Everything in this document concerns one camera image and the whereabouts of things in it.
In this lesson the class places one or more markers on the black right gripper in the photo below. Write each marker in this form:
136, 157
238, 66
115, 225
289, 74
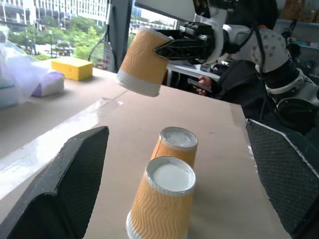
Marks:
199, 31

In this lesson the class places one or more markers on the clear plastic bag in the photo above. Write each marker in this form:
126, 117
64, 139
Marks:
17, 69

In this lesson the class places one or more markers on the white background desk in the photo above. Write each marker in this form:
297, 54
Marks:
189, 69

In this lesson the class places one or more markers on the dark window pillar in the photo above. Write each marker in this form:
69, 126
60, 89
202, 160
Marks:
119, 32

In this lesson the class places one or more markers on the orange ribbed paper cup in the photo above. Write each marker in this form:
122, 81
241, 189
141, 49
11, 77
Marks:
174, 152
162, 201
142, 64

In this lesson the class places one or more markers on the bystander in black clothing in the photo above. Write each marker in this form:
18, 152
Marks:
239, 84

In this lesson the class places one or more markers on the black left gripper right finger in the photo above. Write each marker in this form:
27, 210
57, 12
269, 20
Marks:
281, 169

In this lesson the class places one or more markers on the brown cardboard boxes on shelf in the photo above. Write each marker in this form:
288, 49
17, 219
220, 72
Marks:
299, 10

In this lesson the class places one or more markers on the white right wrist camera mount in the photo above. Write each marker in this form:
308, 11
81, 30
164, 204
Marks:
216, 37

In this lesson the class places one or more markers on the black racket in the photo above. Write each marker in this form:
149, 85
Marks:
103, 53

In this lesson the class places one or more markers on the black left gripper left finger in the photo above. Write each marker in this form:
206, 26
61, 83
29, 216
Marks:
74, 174

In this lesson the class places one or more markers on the light blue container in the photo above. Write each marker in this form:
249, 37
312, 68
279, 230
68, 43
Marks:
7, 95

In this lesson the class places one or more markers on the yellow sponge block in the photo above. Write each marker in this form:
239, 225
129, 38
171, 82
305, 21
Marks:
72, 67

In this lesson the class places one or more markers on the purple and white sponge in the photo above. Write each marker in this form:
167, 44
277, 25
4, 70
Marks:
49, 84

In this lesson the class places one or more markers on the bystander bare hand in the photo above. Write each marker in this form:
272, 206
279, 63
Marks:
205, 83

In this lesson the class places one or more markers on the black smartphone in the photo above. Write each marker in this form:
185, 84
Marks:
199, 85

